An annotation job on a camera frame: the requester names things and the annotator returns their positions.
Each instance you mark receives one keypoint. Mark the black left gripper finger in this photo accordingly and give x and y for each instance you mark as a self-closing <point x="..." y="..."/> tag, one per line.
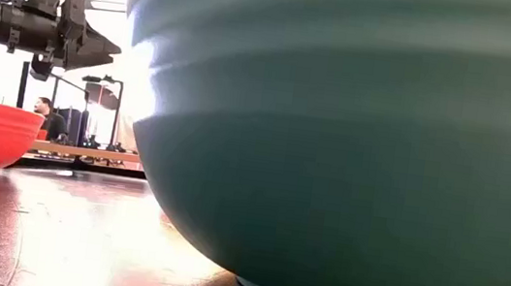
<point x="102" y="42"/>
<point x="92" y="60"/>

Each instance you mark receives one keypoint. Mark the large teal bowl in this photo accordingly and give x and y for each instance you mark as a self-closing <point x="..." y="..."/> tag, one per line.
<point x="330" y="172"/>

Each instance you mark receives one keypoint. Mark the person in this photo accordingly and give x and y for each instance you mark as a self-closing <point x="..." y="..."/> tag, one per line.
<point x="53" y="124"/>

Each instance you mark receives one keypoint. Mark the wooden background table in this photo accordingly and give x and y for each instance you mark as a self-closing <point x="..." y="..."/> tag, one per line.
<point x="88" y="153"/>

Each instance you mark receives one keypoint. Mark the black upright post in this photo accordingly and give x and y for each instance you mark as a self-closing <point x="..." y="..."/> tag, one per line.
<point x="23" y="85"/>

